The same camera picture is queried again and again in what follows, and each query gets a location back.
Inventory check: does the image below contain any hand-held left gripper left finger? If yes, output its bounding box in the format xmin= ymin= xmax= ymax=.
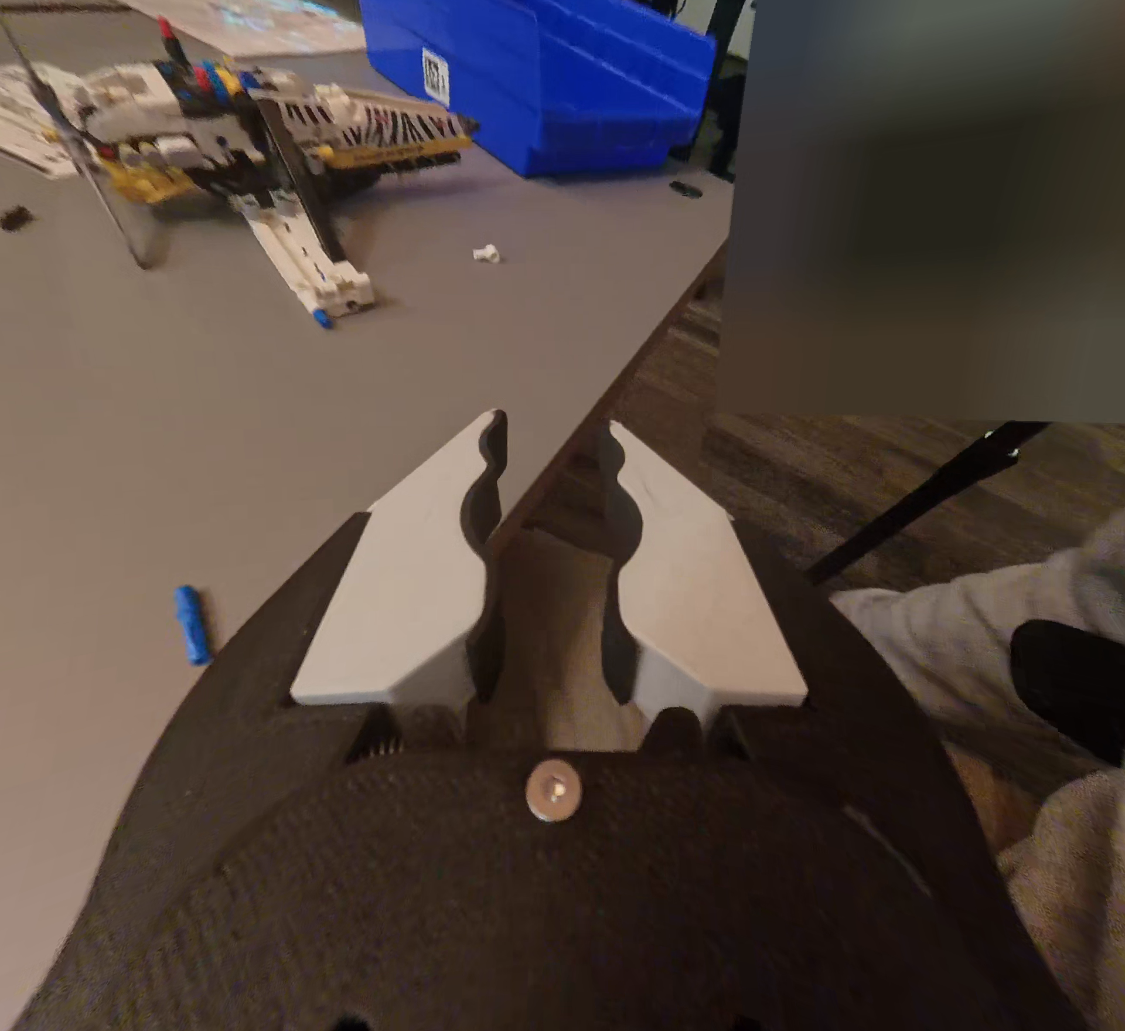
xmin=290 ymin=409 xmax=509 ymax=711

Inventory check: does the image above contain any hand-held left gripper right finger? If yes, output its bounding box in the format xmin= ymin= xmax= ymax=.
xmin=598 ymin=420 xmax=808 ymax=729

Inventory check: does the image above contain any blue lego pin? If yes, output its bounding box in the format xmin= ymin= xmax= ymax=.
xmin=174 ymin=584 xmax=214 ymax=667

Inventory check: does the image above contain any white zebra lego helicopter model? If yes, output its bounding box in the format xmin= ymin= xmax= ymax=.
xmin=0 ymin=15 xmax=480 ymax=331

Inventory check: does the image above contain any blue storage bin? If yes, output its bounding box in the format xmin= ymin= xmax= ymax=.
xmin=341 ymin=0 xmax=717 ymax=179

